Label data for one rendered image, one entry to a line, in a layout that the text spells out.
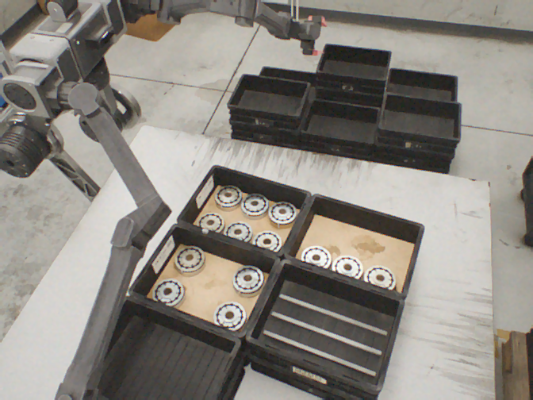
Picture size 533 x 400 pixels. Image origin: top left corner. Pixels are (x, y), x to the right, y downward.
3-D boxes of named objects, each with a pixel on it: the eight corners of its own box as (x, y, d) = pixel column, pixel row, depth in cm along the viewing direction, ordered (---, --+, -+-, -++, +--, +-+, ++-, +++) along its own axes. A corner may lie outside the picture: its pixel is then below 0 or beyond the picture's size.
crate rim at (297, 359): (243, 343, 142) (243, 339, 140) (281, 261, 160) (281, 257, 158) (379, 396, 131) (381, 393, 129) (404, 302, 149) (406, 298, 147)
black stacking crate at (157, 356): (78, 398, 143) (65, 384, 134) (134, 312, 160) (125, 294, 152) (199, 456, 132) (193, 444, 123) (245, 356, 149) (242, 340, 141)
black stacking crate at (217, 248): (135, 311, 161) (126, 294, 152) (180, 242, 178) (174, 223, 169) (245, 355, 150) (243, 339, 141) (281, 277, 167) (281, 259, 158)
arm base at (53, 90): (67, 100, 140) (51, 63, 131) (92, 104, 139) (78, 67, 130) (50, 119, 135) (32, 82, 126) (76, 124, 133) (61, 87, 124)
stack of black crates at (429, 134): (366, 188, 280) (377, 128, 246) (373, 151, 299) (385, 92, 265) (439, 200, 273) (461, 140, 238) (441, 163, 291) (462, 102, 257)
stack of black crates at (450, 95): (375, 141, 305) (384, 97, 279) (381, 111, 324) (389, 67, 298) (442, 151, 297) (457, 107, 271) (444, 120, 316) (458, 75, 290)
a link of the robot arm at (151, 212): (184, 222, 120) (171, 209, 111) (136, 254, 119) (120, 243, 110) (105, 98, 136) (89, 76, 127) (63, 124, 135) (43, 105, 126)
